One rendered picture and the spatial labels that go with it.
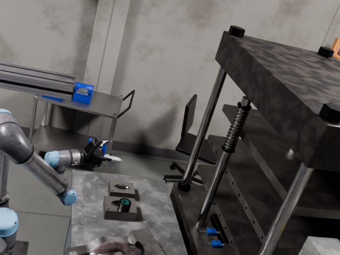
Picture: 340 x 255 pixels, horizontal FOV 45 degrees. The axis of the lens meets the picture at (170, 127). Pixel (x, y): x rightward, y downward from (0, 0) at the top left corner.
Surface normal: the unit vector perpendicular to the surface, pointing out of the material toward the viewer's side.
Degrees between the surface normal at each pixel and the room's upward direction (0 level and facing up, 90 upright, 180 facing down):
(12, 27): 90
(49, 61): 90
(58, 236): 0
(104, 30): 90
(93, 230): 0
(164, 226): 0
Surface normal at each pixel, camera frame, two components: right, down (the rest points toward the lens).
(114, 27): 0.15, 0.47
